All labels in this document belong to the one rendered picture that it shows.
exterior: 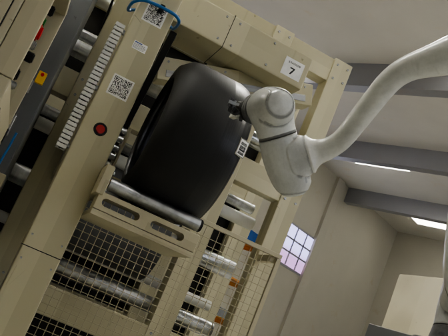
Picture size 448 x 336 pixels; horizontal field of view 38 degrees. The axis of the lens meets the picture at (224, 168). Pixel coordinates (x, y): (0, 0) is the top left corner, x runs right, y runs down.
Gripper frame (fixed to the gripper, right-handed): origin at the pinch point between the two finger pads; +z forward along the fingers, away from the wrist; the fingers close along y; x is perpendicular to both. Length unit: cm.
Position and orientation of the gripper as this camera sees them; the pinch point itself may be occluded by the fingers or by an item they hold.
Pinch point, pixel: (235, 113)
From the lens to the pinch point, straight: 203.3
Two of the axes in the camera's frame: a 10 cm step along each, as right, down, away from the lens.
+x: -4.3, 9.0, -0.9
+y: -8.7, -4.4, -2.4
